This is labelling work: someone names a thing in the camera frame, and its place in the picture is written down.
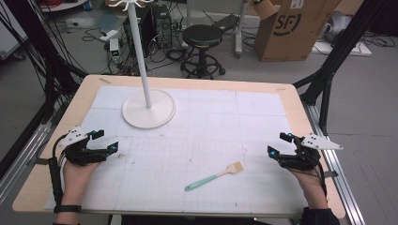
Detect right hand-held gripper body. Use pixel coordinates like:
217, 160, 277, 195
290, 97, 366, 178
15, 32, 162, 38
277, 132, 344, 172

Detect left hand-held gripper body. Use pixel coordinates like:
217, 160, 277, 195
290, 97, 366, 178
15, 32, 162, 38
56, 125, 109, 167

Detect white hook stand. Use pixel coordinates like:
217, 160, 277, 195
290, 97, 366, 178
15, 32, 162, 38
104, 0, 177, 130

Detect teal handled brush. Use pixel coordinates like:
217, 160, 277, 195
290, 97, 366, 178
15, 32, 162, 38
184, 160, 245, 192

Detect person's left hand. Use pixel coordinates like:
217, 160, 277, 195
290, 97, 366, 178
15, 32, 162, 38
61, 161, 101, 206

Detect person's right hand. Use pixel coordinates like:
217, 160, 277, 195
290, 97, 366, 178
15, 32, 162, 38
287, 165, 329, 210

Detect black wristband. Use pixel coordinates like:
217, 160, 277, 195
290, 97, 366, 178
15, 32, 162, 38
53, 204, 83, 215

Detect white grid mat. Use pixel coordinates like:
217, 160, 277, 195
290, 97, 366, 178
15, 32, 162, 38
44, 84, 309, 214

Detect white device green display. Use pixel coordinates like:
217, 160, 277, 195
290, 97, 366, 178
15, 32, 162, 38
108, 37, 122, 62

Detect brown cardboard box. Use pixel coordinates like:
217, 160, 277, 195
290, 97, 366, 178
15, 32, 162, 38
253, 0, 344, 63

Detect wooden table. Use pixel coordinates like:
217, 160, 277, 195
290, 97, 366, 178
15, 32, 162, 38
11, 74, 346, 219

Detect white power strip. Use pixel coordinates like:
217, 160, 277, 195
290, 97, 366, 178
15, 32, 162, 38
99, 29, 119, 43

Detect white flat board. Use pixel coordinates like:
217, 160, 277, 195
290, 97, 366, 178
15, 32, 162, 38
311, 40, 373, 57

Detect white metal stand leg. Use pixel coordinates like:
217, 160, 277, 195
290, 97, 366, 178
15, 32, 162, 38
234, 0, 249, 59

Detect black computer tower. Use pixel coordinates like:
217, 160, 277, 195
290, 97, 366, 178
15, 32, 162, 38
122, 6, 154, 59
152, 4, 174, 51

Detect grey rounded appliance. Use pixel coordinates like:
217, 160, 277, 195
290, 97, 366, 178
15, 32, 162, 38
322, 10, 353, 43

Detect black flat device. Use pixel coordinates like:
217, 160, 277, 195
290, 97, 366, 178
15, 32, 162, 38
211, 13, 240, 33

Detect black round stool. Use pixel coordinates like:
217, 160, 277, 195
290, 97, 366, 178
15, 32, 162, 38
179, 23, 227, 80

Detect thick black gripper cable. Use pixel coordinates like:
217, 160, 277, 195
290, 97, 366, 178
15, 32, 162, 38
47, 134, 66, 207

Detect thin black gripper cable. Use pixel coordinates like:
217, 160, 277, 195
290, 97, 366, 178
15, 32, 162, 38
314, 162, 329, 201

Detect aluminium rail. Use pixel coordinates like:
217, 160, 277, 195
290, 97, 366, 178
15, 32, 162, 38
0, 102, 64, 205
301, 101, 368, 225

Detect black frame struts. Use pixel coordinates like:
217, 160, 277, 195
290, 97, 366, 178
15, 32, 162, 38
293, 0, 390, 136
0, 0, 89, 126

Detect black cable coil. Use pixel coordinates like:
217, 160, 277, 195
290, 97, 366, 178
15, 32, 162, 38
164, 47, 190, 64

